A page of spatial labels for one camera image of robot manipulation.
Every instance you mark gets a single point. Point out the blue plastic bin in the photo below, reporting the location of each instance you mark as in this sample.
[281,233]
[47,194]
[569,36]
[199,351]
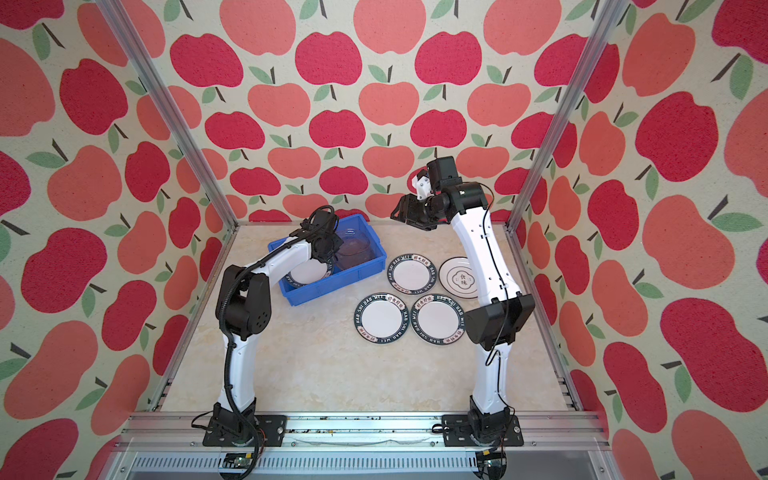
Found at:
[340,278]

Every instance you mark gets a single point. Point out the left aluminium post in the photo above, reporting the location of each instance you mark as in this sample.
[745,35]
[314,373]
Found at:
[130,40]

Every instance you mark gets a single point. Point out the white plate green rim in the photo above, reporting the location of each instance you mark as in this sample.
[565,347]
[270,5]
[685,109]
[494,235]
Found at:
[381,318]
[412,274]
[438,319]
[309,272]

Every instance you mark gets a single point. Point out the aluminium front rail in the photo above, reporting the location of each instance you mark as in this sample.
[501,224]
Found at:
[368,445]

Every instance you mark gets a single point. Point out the white plate black rim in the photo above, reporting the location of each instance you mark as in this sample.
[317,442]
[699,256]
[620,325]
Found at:
[457,278]

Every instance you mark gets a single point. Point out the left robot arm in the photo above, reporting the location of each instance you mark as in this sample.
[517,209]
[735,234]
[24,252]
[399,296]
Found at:
[244,310]

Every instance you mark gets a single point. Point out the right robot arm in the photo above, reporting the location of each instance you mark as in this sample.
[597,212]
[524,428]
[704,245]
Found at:
[502,312]

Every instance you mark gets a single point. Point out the clear glass plate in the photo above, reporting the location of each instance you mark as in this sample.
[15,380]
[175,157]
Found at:
[355,249]

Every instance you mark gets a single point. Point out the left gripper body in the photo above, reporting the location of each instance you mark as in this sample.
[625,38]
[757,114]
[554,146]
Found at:
[332,245]

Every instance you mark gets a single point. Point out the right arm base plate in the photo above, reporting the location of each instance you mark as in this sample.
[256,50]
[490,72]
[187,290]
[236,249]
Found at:
[487,431]

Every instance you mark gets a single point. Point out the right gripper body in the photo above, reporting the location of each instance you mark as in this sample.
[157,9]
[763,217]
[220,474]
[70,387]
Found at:
[421,212]

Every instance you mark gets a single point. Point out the right aluminium post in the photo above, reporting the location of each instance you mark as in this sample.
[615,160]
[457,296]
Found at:
[604,26]

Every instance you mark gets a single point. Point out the aluminium post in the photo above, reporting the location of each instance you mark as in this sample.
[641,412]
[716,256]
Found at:
[130,40]
[604,26]

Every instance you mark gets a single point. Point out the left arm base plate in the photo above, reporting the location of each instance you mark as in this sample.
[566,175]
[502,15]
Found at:
[227,431]

